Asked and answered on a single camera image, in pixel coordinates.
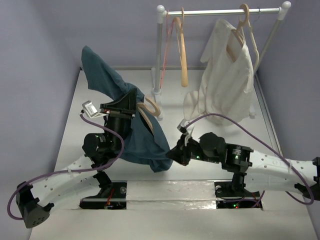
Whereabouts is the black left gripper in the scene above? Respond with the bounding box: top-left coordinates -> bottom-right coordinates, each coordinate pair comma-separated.
99,88 -> 136,152

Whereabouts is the wooden hanger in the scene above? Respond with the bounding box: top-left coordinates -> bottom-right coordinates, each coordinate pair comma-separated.
137,96 -> 161,134
172,7 -> 189,88
231,3 -> 260,74

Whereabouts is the blue t shirt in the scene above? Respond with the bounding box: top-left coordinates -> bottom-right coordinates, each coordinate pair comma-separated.
81,45 -> 173,173

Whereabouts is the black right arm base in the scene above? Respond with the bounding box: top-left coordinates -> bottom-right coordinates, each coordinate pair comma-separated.
213,173 -> 266,210

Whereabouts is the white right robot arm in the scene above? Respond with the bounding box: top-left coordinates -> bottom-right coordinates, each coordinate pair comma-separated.
166,132 -> 320,201

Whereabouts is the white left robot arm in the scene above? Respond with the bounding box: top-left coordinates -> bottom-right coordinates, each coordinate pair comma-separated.
15,88 -> 137,229

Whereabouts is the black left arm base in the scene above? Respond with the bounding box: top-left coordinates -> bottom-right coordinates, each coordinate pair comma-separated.
79,171 -> 128,210

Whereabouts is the white shirt on hanger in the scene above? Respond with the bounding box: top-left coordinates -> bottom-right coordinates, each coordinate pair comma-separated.
183,18 -> 254,126

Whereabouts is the silver clothes rack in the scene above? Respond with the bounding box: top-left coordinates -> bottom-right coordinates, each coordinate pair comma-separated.
151,1 -> 292,110

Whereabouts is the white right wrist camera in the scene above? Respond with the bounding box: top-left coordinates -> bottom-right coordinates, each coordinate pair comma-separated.
177,118 -> 195,147

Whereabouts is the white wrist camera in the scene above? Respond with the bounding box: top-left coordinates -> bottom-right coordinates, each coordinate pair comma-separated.
81,100 -> 104,119
177,118 -> 195,147

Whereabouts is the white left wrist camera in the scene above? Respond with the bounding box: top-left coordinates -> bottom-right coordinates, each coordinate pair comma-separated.
81,100 -> 104,119

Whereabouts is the pink cord on rack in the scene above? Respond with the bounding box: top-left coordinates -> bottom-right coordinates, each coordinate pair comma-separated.
159,9 -> 177,87

